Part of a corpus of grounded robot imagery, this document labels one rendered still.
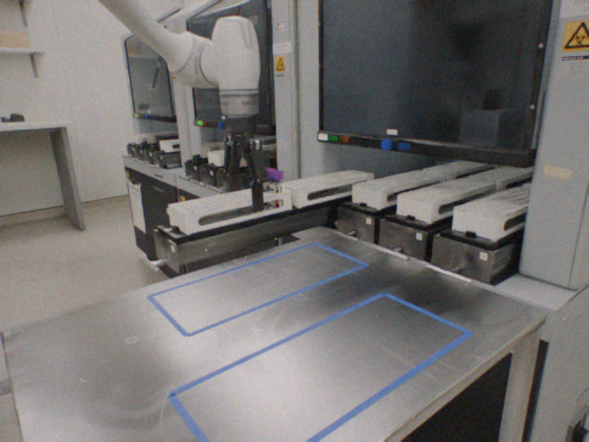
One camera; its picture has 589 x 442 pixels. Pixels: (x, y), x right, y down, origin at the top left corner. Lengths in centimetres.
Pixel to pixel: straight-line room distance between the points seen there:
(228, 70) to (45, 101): 353
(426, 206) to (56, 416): 80
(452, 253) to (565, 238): 20
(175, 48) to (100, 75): 346
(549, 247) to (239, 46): 76
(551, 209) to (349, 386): 59
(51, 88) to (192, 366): 404
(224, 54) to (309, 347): 67
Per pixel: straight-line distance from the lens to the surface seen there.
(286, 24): 142
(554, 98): 91
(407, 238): 101
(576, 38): 91
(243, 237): 100
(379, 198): 109
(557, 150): 91
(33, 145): 443
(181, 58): 108
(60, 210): 454
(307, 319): 58
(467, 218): 95
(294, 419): 44
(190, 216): 94
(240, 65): 98
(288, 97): 141
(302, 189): 110
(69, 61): 447
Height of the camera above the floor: 112
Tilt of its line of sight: 18 degrees down
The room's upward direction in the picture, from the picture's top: 1 degrees counter-clockwise
